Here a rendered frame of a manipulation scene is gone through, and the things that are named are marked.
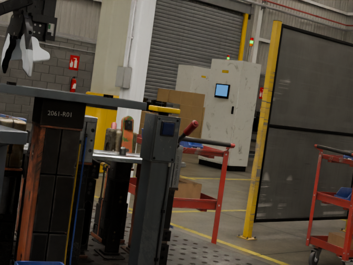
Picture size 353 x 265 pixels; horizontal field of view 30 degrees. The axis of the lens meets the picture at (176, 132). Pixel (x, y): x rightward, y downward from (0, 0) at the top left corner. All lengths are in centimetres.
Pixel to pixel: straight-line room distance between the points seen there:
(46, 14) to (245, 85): 1056
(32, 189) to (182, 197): 253
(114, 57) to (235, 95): 352
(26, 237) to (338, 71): 564
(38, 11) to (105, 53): 747
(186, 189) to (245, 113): 810
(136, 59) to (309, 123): 189
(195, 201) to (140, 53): 212
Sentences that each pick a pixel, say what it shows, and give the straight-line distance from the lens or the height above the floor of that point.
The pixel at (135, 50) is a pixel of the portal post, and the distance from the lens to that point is 577.
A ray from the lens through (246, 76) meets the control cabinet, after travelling 1199.
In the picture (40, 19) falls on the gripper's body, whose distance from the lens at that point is 148.
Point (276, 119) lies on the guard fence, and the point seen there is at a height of 111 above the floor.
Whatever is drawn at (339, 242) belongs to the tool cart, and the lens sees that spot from 532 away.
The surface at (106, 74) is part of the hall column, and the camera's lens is 894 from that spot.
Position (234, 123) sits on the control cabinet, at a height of 87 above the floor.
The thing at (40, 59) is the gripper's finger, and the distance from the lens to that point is 144.
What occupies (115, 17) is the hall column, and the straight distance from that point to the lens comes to 900.
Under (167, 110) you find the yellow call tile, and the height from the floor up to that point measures 115.
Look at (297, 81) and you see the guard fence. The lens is 637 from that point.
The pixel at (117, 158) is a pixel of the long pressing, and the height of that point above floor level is 100.
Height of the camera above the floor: 119
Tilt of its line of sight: 3 degrees down
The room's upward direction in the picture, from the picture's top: 8 degrees clockwise
